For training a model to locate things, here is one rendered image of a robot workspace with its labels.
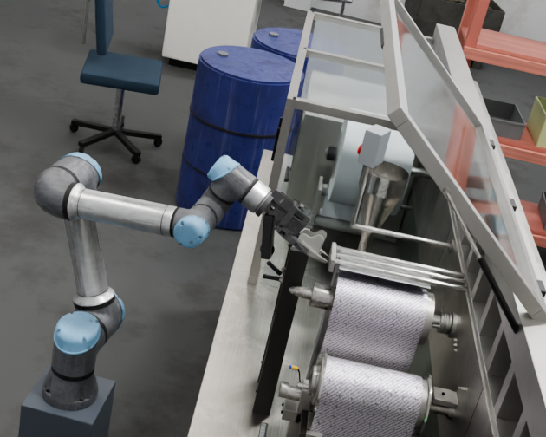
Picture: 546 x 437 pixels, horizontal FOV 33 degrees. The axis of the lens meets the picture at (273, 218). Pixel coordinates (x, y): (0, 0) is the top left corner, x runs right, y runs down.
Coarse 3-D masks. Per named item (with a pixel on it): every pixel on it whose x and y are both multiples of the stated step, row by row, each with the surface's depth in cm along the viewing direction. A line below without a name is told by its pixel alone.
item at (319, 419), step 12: (324, 420) 217; (336, 420) 217; (348, 420) 217; (324, 432) 219; (336, 432) 218; (348, 432) 218; (360, 432) 218; (372, 432) 217; (384, 432) 217; (396, 432) 217
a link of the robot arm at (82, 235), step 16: (64, 160) 236; (80, 160) 238; (80, 176) 234; (96, 176) 241; (64, 224) 244; (80, 224) 241; (96, 224) 246; (80, 240) 243; (96, 240) 246; (80, 256) 245; (96, 256) 247; (80, 272) 247; (96, 272) 248; (80, 288) 249; (96, 288) 249; (80, 304) 250; (96, 304) 249; (112, 304) 252; (112, 320) 253
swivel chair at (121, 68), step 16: (96, 0) 570; (112, 0) 613; (96, 16) 575; (112, 16) 616; (96, 32) 579; (112, 32) 618; (96, 48) 585; (96, 64) 590; (112, 64) 596; (128, 64) 602; (144, 64) 608; (160, 64) 616; (80, 80) 576; (96, 80) 575; (112, 80) 576; (128, 80) 578; (144, 80) 582; (96, 128) 620; (112, 128) 616; (80, 144) 595; (128, 144) 604; (160, 144) 634
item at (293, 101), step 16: (320, 16) 394; (336, 16) 396; (304, 32) 363; (304, 48) 344; (368, 64) 342; (288, 96) 291; (288, 112) 292; (320, 112) 291; (336, 112) 291; (352, 112) 290; (288, 128) 295; (272, 160) 358; (272, 176) 302; (256, 256) 316; (256, 272) 319
